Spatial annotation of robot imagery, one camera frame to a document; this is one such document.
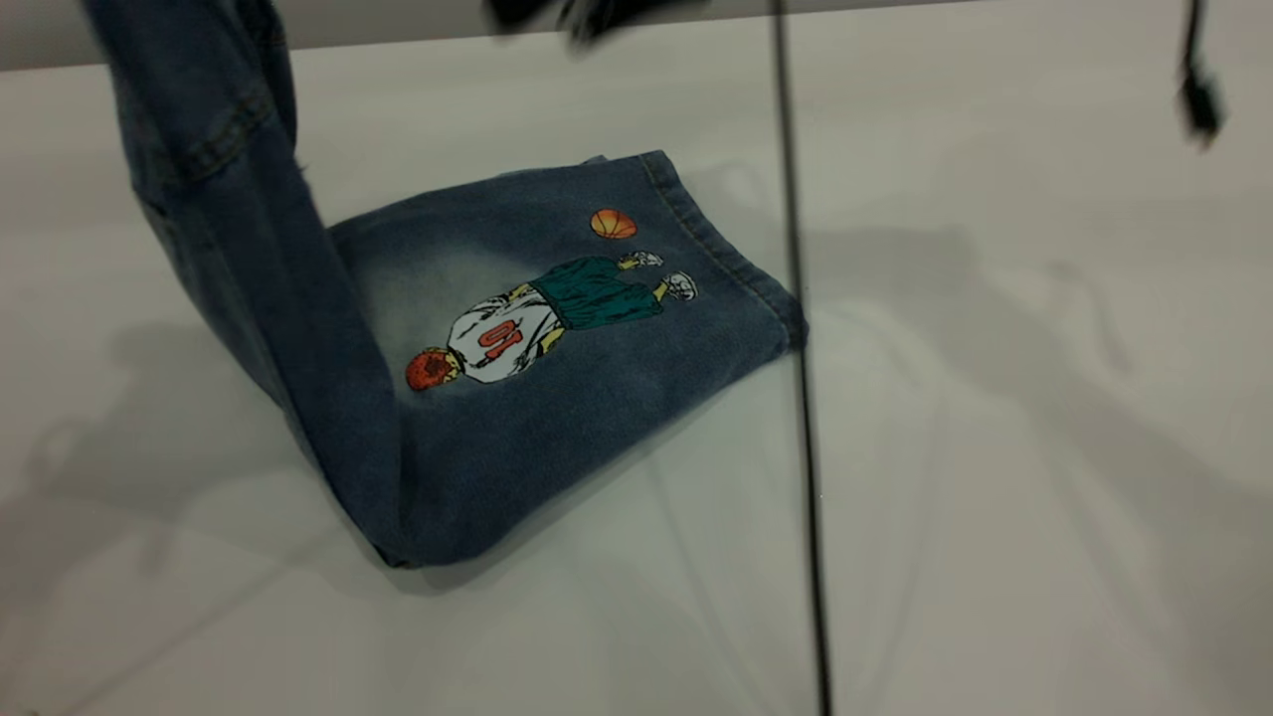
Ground chipped right gripper finger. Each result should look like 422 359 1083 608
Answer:
561 0 698 47

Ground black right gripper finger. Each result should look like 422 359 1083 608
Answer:
486 0 559 30

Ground blue denim pants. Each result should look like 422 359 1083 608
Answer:
82 0 809 570

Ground long black cable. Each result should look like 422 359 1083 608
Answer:
771 0 834 716

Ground black cable with plug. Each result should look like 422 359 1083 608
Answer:
1179 0 1226 148

